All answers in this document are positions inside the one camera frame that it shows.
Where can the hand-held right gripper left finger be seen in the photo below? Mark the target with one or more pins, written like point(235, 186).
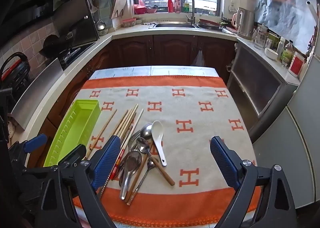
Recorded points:
point(107, 160)

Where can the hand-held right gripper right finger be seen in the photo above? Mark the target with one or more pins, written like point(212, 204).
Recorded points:
point(225, 163)

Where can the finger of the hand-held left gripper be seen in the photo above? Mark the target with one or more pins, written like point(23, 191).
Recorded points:
point(35, 142)
point(73, 155)

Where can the red striped white chopstick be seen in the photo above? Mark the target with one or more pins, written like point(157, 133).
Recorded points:
point(118, 163)

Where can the wide steel spoon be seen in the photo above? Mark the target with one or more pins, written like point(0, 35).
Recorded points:
point(133, 161)

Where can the green plastic tray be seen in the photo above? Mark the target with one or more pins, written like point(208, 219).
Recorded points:
point(75, 128)

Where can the metal fork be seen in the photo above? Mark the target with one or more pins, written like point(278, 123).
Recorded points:
point(132, 140)

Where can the pile of assorted chopsticks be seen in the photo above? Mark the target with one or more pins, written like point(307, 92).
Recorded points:
point(125, 124)

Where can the small metal spoon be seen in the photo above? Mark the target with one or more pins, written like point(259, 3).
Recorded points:
point(150, 164)

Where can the white ceramic spoon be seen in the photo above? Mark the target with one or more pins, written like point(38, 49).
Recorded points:
point(157, 130)

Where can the orange patterned towel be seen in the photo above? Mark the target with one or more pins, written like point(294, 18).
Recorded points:
point(200, 128)

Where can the stainless steel splash sheet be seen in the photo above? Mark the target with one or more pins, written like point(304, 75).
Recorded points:
point(37, 90)

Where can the grey refrigerator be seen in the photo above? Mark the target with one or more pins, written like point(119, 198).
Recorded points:
point(300, 130)

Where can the black gas stove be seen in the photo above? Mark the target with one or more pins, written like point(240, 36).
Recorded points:
point(75, 52)

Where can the black wok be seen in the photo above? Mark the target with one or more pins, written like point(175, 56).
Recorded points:
point(53, 44)

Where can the clear plastic bag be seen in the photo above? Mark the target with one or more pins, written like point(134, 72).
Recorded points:
point(199, 60)

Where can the white bowl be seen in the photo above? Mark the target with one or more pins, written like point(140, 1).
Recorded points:
point(271, 54)

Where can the red and white canister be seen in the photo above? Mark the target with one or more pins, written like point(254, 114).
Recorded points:
point(296, 65)

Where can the clear bottle green label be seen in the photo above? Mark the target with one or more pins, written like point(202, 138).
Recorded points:
point(287, 55)

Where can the brown wooden cabinets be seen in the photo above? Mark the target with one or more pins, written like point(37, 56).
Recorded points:
point(175, 47)

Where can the glass pitcher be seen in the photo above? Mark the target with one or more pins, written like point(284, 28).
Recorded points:
point(260, 39)

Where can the white plastic bottle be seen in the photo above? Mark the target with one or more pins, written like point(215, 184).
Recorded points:
point(280, 46)

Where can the small steel pot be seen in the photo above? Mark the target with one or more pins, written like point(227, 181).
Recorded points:
point(101, 27)

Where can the dark glass stove screen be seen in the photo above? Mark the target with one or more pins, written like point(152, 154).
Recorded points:
point(80, 17)

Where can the clear food container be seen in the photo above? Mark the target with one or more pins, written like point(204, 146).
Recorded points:
point(128, 23)

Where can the steel electric kettle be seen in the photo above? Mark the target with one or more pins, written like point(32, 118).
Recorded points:
point(246, 22)

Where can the red pan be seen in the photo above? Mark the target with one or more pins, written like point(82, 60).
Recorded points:
point(210, 21)

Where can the steel sink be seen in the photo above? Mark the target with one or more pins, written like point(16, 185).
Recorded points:
point(172, 25)

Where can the red plastic basket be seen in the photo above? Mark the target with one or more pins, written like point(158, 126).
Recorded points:
point(140, 9)

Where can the wooden cutting board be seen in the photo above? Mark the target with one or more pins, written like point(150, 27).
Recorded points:
point(120, 5)

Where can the steel faucet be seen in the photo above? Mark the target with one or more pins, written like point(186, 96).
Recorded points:
point(193, 10)

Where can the pink bowl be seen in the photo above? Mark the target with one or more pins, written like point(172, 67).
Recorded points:
point(151, 10)

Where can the green dish soap bottle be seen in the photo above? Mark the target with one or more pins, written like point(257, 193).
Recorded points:
point(186, 7)

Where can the pink bottle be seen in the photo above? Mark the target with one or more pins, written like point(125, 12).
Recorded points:
point(177, 5)

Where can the red bottle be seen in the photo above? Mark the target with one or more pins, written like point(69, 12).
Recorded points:
point(171, 4)

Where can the clear plastic wall sheet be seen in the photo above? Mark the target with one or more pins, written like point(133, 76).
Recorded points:
point(282, 0)

